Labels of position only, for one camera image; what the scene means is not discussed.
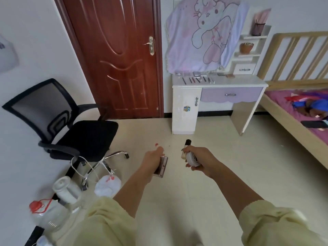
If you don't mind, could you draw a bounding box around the person's left hand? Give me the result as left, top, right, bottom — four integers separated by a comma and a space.
139, 146, 166, 177

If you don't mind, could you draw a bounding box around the person's right hand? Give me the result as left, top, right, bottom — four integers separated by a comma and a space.
180, 146, 221, 177

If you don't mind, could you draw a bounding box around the white square compact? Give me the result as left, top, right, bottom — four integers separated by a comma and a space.
154, 155, 169, 178

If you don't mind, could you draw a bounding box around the small round white jar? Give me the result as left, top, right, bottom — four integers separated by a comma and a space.
186, 151, 202, 167

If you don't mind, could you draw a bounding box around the person's right forearm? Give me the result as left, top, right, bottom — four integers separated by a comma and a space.
209, 164, 328, 246

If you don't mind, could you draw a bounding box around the person's left forearm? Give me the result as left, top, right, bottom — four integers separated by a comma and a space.
72, 169, 154, 246

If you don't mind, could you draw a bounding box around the clear plastic bag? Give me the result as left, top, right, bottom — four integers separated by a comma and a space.
95, 172, 123, 198

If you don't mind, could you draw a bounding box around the black mesh office chair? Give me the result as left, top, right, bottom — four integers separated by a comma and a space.
2, 78, 130, 190

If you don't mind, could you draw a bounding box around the white table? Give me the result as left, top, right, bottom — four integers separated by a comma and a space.
172, 73, 269, 135

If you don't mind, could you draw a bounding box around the white electric kettle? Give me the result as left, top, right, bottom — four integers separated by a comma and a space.
53, 176, 83, 206

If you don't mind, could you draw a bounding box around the red shiny packet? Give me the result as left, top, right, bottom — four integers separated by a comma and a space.
284, 94, 313, 103

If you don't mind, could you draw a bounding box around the black flat item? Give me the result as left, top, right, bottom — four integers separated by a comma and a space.
301, 119, 328, 128

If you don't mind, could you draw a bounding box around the pink cartoon print cloth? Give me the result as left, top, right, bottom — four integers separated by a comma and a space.
166, 0, 250, 75

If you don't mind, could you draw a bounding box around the clear jug with red cap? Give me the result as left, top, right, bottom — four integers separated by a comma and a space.
29, 199, 71, 232

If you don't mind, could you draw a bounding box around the brown fabric item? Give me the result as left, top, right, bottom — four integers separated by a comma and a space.
306, 109, 328, 120

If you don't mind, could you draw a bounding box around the reddish brown door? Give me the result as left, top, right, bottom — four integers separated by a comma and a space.
54, 0, 165, 120

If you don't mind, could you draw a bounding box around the terracotta pot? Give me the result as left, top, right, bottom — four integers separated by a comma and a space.
240, 42, 255, 54

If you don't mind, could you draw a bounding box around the white shelf unit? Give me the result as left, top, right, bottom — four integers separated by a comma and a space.
225, 25, 272, 76

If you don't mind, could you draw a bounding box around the blue cloth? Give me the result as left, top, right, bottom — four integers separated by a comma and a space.
292, 99, 328, 113

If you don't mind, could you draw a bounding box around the dark container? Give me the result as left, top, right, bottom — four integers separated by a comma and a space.
250, 20, 267, 37

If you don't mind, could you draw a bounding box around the bunch of pink sticks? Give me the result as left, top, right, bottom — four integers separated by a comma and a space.
255, 9, 271, 25

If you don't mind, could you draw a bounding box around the white hanging object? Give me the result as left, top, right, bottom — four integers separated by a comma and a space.
0, 34, 20, 74

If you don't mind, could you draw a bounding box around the white plug with cable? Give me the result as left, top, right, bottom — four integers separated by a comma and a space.
71, 155, 111, 189

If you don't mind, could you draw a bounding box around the wooden bed frame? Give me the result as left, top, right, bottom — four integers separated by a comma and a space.
256, 31, 328, 169

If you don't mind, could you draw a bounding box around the small white bow-handle drawer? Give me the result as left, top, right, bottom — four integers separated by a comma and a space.
233, 63, 257, 76

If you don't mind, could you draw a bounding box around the silver door handle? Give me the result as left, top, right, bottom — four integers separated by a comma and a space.
143, 36, 155, 56

